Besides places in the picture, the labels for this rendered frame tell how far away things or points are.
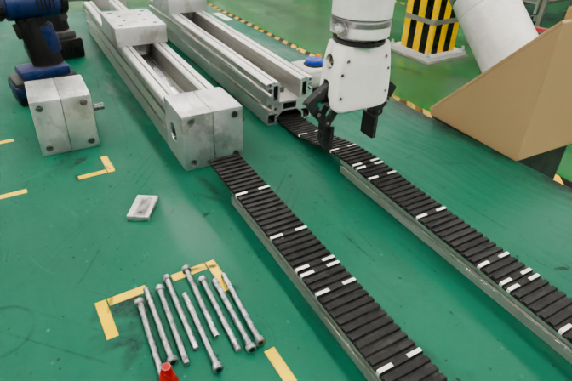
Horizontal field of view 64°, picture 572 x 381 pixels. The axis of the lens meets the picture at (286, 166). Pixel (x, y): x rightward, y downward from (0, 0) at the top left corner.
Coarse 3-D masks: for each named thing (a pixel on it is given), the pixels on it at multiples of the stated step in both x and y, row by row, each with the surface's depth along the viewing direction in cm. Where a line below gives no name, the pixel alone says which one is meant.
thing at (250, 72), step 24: (168, 24) 130; (192, 24) 117; (216, 24) 118; (192, 48) 118; (216, 48) 101; (240, 48) 108; (264, 48) 102; (216, 72) 105; (240, 72) 95; (264, 72) 89; (288, 72) 91; (240, 96) 96; (264, 96) 86; (288, 96) 89; (264, 120) 88
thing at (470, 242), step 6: (474, 234) 57; (480, 234) 57; (462, 240) 56; (468, 240) 56; (474, 240) 56; (480, 240) 56; (486, 240) 56; (450, 246) 55; (456, 246) 55; (462, 246) 55; (468, 246) 55; (474, 246) 55; (462, 252) 54
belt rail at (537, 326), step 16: (352, 176) 71; (368, 192) 69; (384, 208) 66; (400, 208) 63; (416, 224) 62; (432, 240) 59; (448, 256) 57; (464, 272) 55; (480, 272) 53; (496, 288) 52; (512, 304) 50; (528, 320) 49; (544, 336) 47; (560, 336) 46; (560, 352) 46
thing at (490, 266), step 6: (504, 252) 54; (492, 258) 53; (498, 258) 53; (504, 258) 53; (510, 258) 54; (480, 264) 52; (486, 264) 52; (492, 264) 52; (498, 264) 52; (504, 264) 52; (510, 264) 53; (480, 270) 52; (486, 270) 51; (492, 270) 51; (498, 270) 52
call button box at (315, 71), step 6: (300, 60) 103; (300, 66) 100; (306, 66) 100; (312, 66) 99; (318, 66) 100; (306, 72) 97; (312, 72) 97; (318, 72) 98; (318, 78) 99; (312, 84) 99; (318, 84) 100; (312, 90) 100
